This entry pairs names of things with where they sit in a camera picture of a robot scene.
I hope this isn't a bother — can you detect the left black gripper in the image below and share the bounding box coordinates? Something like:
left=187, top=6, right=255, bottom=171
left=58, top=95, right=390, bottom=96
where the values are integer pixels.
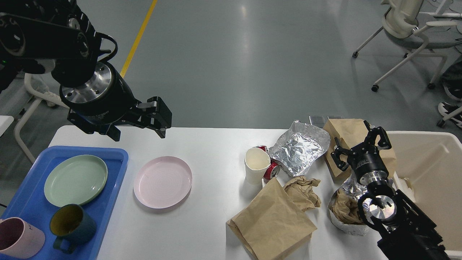
left=59, top=62, right=172, bottom=142

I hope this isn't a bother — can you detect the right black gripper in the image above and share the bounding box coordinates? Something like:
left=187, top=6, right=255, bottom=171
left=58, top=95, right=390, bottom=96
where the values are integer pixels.
left=331, top=120, right=392, bottom=186

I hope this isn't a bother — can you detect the pink plate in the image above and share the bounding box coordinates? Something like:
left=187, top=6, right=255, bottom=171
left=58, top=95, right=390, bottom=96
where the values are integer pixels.
left=133, top=156, right=192, bottom=209

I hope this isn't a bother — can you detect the dark green mug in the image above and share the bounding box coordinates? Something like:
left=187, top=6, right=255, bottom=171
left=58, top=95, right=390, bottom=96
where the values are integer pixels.
left=49, top=204, right=97, bottom=255

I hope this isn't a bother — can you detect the pink mug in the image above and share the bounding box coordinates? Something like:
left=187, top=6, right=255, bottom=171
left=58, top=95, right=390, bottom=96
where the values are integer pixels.
left=0, top=217, right=45, bottom=259

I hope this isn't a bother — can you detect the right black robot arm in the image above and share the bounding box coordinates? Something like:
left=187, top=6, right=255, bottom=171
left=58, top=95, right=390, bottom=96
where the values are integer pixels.
left=331, top=121, right=449, bottom=260

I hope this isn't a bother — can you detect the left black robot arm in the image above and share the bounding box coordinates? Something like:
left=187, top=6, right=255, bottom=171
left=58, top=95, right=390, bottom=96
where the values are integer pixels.
left=0, top=0, right=172, bottom=141

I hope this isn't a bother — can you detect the brown paper bag back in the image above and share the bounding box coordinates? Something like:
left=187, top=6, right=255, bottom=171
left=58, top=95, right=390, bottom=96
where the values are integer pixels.
left=323, top=119, right=397, bottom=182

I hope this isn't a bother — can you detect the foil bowl with paper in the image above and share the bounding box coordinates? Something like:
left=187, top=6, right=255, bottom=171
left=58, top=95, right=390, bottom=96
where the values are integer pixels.
left=328, top=175, right=396, bottom=237

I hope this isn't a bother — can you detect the crumpled aluminium foil sheet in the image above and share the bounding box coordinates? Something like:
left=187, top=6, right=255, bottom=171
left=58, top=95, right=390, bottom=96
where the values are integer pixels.
left=269, top=120, right=330, bottom=177

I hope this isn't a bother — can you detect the beige plastic bin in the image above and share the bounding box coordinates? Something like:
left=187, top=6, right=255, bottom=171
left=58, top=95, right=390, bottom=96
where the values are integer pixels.
left=388, top=131, right=462, bottom=260

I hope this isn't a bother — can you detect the crumpled brown paper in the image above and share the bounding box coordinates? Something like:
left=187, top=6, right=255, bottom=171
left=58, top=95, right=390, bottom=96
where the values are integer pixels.
left=283, top=176, right=321, bottom=212

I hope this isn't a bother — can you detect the green plate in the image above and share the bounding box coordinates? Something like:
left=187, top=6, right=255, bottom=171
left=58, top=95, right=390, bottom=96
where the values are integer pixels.
left=44, top=155, right=108, bottom=207

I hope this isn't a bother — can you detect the crushed red soda can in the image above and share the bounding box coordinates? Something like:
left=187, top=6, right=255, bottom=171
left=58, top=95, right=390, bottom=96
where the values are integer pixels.
left=254, top=145, right=281, bottom=182

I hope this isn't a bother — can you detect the chair base far right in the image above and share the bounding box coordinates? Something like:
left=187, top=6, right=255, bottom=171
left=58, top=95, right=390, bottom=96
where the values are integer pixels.
left=437, top=102, right=462, bottom=129

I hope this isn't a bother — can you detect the white paper cup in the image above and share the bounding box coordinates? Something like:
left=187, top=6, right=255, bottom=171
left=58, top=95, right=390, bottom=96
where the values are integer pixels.
left=244, top=147, right=271, bottom=185

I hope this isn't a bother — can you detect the grey office chair left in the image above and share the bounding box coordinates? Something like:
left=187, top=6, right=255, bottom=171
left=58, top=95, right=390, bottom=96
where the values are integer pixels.
left=0, top=72, right=69, bottom=164

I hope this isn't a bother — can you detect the large brown paper bag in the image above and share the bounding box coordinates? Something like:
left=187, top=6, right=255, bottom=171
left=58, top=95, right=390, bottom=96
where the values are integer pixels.
left=226, top=179, right=317, bottom=260

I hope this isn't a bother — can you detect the white side table corner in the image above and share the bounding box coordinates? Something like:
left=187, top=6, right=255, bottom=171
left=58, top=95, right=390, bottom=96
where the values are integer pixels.
left=0, top=115, right=14, bottom=137

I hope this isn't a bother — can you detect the white office chair right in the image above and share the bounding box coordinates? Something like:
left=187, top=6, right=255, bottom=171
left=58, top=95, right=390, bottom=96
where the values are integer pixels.
left=352, top=0, right=457, bottom=92

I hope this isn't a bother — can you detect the blue plastic tray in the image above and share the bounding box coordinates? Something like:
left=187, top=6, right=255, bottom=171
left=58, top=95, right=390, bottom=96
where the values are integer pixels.
left=1, top=146, right=129, bottom=260

